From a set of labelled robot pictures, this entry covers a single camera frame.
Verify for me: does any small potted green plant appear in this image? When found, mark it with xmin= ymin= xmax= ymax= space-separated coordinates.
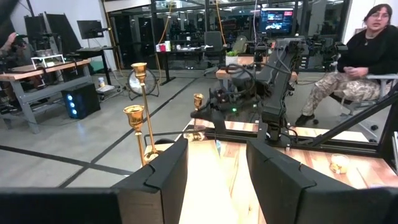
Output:
xmin=225 ymin=50 xmax=239 ymax=67

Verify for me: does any black desk monitor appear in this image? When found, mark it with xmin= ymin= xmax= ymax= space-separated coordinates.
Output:
xmin=76 ymin=20 xmax=105 ymax=40

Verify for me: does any wall screen showing video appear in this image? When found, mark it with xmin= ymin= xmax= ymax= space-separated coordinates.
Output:
xmin=259 ymin=7 xmax=295 ymax=35

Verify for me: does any black aluminium rig frame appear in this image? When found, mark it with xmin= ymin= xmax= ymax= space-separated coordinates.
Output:
xmin=183 ymin=82 xmax=398 ymax=175

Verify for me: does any wooden top grey workbench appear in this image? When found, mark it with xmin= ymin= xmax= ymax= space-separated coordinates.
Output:
xmin=0 ymin=58 xmax=91 ymax=135

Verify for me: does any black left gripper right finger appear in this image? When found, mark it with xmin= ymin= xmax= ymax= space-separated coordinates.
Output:
xmin=246 ymin=139 xmax=368 ymax=224

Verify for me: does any black standing panel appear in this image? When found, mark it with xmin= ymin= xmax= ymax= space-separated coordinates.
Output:
xmin=24 ymin=12 xmax=81 ymax=55

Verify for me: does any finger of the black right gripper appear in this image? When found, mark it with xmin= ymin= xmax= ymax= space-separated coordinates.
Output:
xmin=189 ymin=108 xmax=227 ymax=135

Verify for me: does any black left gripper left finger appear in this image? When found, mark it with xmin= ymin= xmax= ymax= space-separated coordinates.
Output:
xmin=111 ymin=136 xmax=189 ymax=224

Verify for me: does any seated person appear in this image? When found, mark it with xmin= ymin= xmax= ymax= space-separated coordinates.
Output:
xmin=294 ymin=3 xmax=398 ymax=127

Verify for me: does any yellow jar candle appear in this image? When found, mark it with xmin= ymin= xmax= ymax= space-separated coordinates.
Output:
xmin=328 ymin=153 xmax=351 ymax=175

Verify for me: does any brass candlestick holder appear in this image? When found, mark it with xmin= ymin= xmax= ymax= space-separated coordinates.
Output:
xmin=183 ymin=93 xmax=206 ymax=142
xmin=123 ymin=105 xmax=147 ymax=167
xmin=130 ymin=62 xmax=163 ymax=163

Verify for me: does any black lit computer tower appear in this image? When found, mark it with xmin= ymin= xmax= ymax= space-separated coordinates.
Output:
xmin=61 ymin=82 xmax=101 ymax=120

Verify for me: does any round metal floor fan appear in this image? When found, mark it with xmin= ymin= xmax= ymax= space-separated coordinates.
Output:
xmin=126 ymin=67 xmax=160 ymax=101

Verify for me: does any grey office chair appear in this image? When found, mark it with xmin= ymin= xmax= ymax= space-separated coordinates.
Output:
xmin=329 ymin=73 xmax=398 ymax=131

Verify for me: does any wooden background table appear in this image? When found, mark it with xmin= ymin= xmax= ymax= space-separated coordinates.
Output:
xmin=216 ymin=55 xmax=299 ymax=82

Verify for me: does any black office chair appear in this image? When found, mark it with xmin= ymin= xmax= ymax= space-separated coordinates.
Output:
xmin=203 ymin=30 xmax=227 ymax=68

